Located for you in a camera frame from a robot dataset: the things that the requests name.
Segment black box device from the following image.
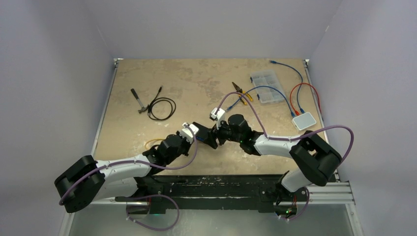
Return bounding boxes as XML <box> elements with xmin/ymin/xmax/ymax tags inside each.
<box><xmin>192</xmin><ymin>122</ymin><xmax>218</xmax><ymax>149</ymax></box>

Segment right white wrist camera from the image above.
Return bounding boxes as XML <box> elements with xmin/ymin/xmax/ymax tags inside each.
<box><xmin>209</xmin><ymin>107</ymin><xmax>226</xmax><ymax>121</ymax></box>

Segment long blue ethernet cable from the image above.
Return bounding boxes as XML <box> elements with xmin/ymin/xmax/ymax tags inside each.
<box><xmin>269</xmin><ymin>59</ymin><xmax>306</xmax><ymax>114</ymax></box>

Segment white network switch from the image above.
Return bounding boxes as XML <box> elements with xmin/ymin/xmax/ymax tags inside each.
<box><xmin>292</xmin><ymin>112</ymin><xmax>317</xmax><ymax>131</ymax></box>

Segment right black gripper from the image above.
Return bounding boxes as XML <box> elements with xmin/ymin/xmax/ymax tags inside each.
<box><xmin>202</xmin><ymin>118</ymin><xmax>242</xmax><ymax>150</ymax></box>

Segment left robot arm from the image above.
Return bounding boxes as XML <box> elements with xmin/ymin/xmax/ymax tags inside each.
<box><xmin>54</xmin><ymin>131</ymin><xmax>198</xmax><ymax>213</ymax></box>

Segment short blue ethernet cable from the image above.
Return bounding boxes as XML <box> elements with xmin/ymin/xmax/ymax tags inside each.
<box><xmin>226</xmin><ymin>86</ymin><xmax>297</xmax><ymax>118</ymax></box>

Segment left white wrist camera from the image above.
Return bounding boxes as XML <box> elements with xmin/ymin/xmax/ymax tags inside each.
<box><xmin>179</xmin><ymin>122</ymin><xmax>199</xmax><ymax>144</ymax></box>

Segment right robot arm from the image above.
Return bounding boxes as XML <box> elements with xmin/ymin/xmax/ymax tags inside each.
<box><xmin>209</xmin><ymin>112</ymin><xmax>342</xmax><ymax>200</ymax></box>

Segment red ethernet cable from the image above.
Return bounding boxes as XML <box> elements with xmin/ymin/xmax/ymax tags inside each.
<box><xmin>289</xmin><ymin>82</ymin><xmax>322</xmax><ymax>115</ymax></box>

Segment small grey hammer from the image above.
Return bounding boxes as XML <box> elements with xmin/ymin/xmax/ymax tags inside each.
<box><xmin>130</xmin><ymin>88</ymin><xmax>148</xmax><ymax>114</ymax></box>

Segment yellow handled pliers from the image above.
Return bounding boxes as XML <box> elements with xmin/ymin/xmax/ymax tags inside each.
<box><xmin>232</xmin><ymin>82</ymin><xmax>253</xmax><ymax>105</ymax></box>

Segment clear plastic organizer box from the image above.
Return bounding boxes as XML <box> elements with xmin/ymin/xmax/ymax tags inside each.
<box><xmin>250</xmin><ymin>70</ymin><xmax>287</xmax><ymax>104</ymax></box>

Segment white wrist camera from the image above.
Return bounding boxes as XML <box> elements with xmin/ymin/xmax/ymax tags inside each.
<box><xmin>179</xmin><ymin>122</ymin><xmax>199</xmax><ymax>144</ymax></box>
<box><xmin>209</xmin><ymin>107</ymin><xmax>226</xmax><ymax>121</ymax></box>

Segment yellow ethernet cable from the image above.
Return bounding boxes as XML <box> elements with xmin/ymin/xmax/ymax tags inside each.
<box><xmin>144</xmin><ymin>138</ymin><xmax>165</xmax><ymax>150</ymax></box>

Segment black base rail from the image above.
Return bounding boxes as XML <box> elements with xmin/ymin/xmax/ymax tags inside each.
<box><xmin>115</xmin><ymin>174</ymin><xmax>307</xmax><ymax>214</ymax></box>

